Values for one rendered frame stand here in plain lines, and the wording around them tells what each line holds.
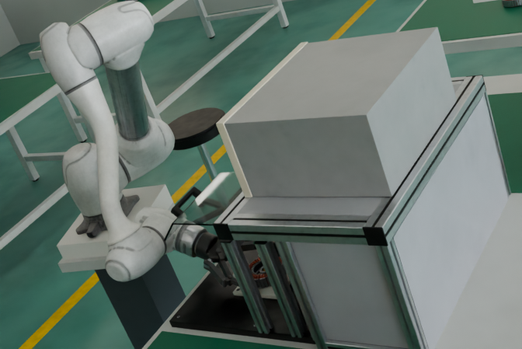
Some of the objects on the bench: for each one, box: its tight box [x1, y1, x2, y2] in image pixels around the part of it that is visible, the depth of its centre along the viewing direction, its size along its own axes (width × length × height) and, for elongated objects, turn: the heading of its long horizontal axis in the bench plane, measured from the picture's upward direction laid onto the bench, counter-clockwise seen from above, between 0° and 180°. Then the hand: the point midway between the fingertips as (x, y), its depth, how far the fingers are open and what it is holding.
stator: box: [249, 257, 287, 288], centre depth 230 cm, size 11×11×4 cm
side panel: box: [276, 238, 428, 349], centre depth 188 cm, size 28×3×32 cm, turn 93°
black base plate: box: [169, 250, 315, 344], centre depth 239 cm, size 47×64×2 cm
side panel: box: [483, 91, 511, 199], centre depth 233 cm, size 28×3×32 cm, turn 93°
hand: (264, 270), depth 230 cm, fingers open, 13 cm apart
